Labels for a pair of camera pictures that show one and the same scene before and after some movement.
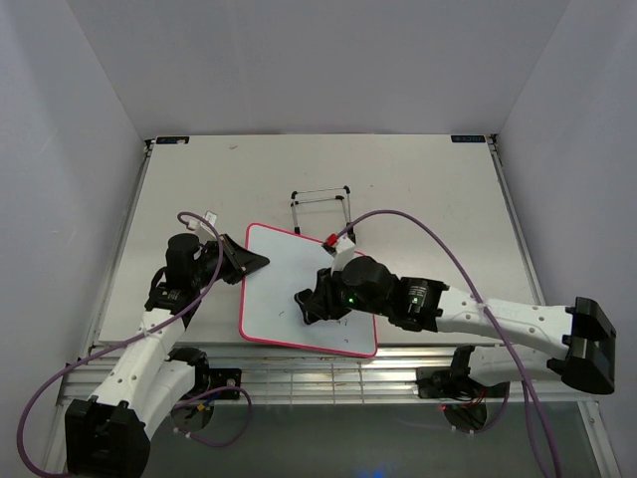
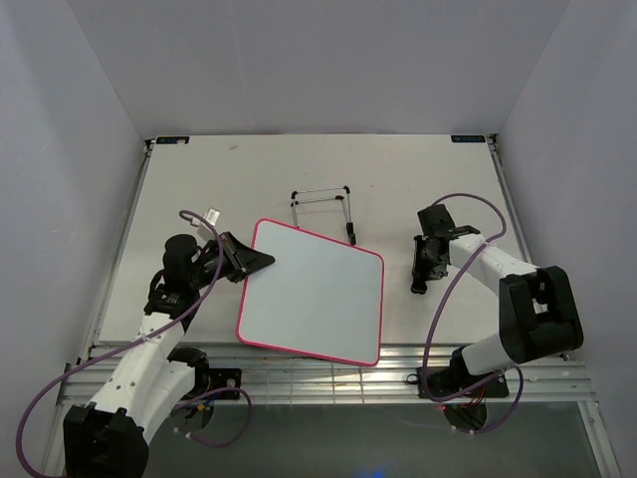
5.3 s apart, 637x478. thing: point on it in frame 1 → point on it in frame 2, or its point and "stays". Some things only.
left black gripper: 246,260 stays
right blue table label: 468,138 stays
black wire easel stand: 336,197 stays
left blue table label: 172,139 stays
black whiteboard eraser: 309,305 → 419,285
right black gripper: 325,288 → 435,273
